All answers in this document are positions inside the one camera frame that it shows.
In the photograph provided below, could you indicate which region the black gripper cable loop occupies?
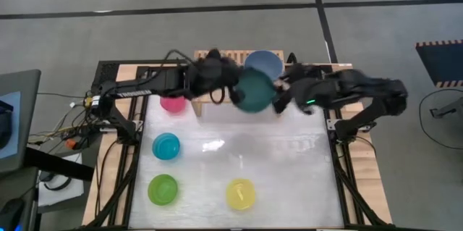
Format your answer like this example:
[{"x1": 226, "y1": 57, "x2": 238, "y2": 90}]
[{"x1": 208, "y1": 86, "x2": 227, "y2": 106}]

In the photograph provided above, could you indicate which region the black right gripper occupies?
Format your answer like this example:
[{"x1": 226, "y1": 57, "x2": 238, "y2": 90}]
[{"x1": 271, "y1": 64, "x2": 343, "y2": 115}]

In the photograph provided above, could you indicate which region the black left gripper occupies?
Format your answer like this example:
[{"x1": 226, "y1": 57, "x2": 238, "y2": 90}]
[{"x1": 187, "y1": 50, "x2": 250, "y2": 107}]

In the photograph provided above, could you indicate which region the wooden slatted shelf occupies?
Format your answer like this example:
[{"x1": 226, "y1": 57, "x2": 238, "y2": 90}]
[{"x1": 190, "y1": 49, "x2": 286, "y2": 117}]

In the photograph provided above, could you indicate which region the green plastic bowl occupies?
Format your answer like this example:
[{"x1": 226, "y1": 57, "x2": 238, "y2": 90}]
[{"x1": 147, "y1": 173, "x2": 179, "y2": 206}]

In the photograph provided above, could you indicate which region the white paper sheet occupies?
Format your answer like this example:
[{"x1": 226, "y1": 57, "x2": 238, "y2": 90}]
[{"x1": 37, "y1": 153, "x2": 85, "y2": 209}]

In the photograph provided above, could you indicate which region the grey laptop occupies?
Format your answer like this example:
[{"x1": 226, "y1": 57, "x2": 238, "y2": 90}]
[{"x1": 0, "y1": 69, "x2": 42, "y2": 175}]

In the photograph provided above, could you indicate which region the blue-grey plastic bowl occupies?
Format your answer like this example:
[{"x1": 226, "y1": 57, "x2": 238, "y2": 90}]
[{"x1": 244, "y1": 50, "x2": 284, "y2": 81}]

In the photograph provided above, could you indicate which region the yellow plastic bowl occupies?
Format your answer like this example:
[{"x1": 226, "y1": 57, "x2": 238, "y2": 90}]
[{"x1": 225, "y1": 177, "x2": 256, "y2": 211}]

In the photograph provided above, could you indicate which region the pink plastic bowl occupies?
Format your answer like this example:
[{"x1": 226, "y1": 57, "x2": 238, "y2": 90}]
[{"x1": 160, "y1": 95, "x2": 187, "y2": 114}]

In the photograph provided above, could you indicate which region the dark teal plastic bowl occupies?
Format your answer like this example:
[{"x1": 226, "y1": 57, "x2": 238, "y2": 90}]
[{"x1": 234, "y1": 67, "x2": 279, "y2": 114}]

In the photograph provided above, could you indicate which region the black aluminium table frame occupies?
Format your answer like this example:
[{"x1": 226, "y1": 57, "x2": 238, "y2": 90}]
[{"x1": 85, "y1": 59, "x2": 390, "y2": 230}]

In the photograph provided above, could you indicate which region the black computer mouse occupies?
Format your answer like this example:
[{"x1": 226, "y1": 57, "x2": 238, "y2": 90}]
[{"x1": 0, "y1": 197, "x2": 25, "y2": 231}]

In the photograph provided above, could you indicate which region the dark hazard-striped floor mat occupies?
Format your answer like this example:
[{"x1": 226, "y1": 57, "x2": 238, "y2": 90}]
[{"x1": 415, "y1": 39, "x2": 463, "y2": 88}]

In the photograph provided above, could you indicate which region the cyan plastic bowl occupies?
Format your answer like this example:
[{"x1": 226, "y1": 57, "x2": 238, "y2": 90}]
[{"x1": 151, "y1": 132, "x2": 181, "y2": 161}]

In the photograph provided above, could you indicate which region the black floor cable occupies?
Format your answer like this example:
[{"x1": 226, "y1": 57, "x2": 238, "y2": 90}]
[{"x1": 418, "y1": 88, "x2": 463, "y2": 151}]

